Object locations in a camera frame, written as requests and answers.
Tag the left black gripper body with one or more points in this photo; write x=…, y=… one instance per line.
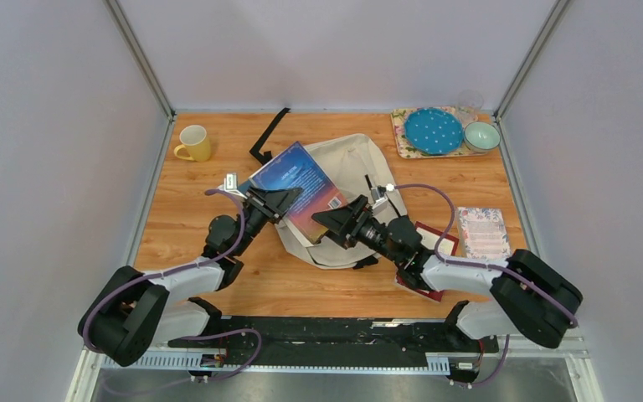
x=254, y=219

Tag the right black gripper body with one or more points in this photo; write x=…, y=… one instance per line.
x=367, y=232

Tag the beige canvas backpack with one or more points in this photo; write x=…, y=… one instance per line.
x=332, y=174

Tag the red white cover book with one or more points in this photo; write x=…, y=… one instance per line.
x=429, y=236

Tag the floral cover notebook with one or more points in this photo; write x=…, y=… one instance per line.
x=483, y=233

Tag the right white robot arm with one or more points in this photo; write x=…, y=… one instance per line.
x=524, y=295

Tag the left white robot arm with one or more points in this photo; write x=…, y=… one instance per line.
x=136, y=310

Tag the yellow mug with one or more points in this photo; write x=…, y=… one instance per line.
x=195, y=144

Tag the floral tray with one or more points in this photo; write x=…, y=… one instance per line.
x=406, y=149

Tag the blue dotted plate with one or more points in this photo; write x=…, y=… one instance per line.
x=433, y=131

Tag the light green bowl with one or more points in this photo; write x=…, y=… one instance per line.
x=481, y=137

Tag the clear glass cup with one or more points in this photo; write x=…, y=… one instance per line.
x=468, y=106

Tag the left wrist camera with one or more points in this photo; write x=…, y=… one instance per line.
x=230, y=182

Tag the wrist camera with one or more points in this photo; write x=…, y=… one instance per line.
x=380, y=196
x=230, y=182

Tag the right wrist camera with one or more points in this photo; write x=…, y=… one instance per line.
x=380, y=196

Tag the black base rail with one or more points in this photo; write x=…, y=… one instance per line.
x=336, y=342

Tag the left aluminium frame post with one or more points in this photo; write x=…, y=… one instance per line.
x=138, y=53

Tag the aluminium frame post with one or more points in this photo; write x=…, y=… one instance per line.
x=138, y=53
x=553, y=19

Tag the right aluminium frame post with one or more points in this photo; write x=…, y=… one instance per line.
x=553, y=19

